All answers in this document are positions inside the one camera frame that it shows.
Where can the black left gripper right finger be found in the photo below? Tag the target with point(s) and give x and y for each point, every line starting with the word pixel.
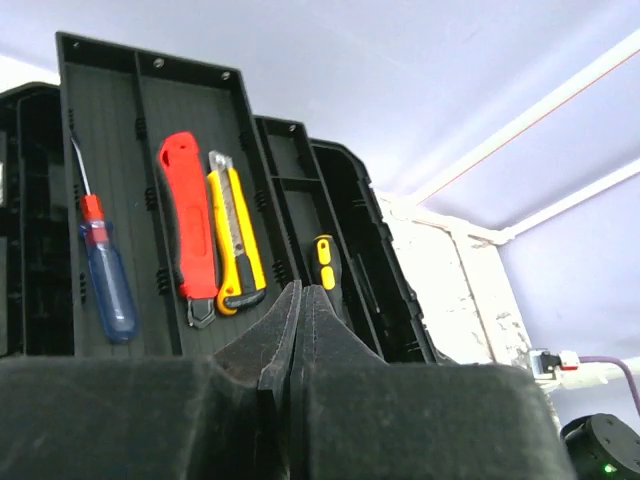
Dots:
pixel 354 416

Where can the white pvc pipe frame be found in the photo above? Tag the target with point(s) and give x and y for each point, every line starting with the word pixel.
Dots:
pixel 531 239

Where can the yellow utility knife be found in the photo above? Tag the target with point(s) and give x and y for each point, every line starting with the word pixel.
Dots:
pixel 243 283

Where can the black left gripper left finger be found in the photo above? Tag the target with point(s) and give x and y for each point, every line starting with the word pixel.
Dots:
pixel 205 417

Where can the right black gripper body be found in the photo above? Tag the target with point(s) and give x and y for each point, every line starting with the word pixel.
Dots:
pixel 601 446

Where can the black yellow flat screwdriver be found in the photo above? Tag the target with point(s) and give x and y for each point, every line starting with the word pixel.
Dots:
pixel 326 268

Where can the black plastic toolbox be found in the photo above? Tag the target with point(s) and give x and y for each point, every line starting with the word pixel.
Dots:
pixel 146 211

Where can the blue clear-handled screwdriver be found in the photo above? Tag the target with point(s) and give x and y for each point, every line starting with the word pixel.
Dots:
pixel 114 298

